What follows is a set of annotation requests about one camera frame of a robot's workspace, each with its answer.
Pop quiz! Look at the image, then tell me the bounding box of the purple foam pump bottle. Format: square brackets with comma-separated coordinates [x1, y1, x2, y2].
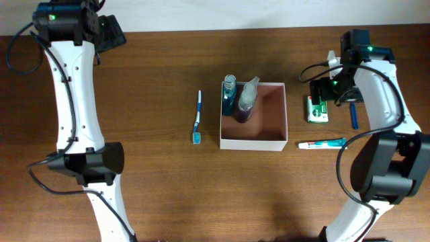
[236, 76, 260, 123]

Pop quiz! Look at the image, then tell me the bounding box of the blue Listerine mouthwash bottle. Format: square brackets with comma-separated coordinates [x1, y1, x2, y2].
[222, 75, 237, 116]

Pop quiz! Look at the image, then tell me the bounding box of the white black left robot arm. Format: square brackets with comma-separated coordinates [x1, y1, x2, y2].
[32, 1, 136, 241]

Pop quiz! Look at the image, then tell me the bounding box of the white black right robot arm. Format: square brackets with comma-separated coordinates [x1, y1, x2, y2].
[307, 29, 429, 241]

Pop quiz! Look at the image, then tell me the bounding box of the green soap box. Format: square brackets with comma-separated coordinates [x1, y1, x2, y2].
[306, 96, 329, 123]

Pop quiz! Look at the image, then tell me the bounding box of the blue disposable razor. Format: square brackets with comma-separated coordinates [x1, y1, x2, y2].
[349, 103, 359, 130]

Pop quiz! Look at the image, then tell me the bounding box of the white teal toothpaste tube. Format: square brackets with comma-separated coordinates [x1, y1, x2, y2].
[298, 138, 347, 150]

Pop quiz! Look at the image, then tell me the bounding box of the pink open box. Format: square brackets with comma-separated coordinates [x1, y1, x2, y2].
[219, 82, 288, 151]

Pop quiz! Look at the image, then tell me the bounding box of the blue white toothbrush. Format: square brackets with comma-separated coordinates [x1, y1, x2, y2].
[192, 90, 202, 145]

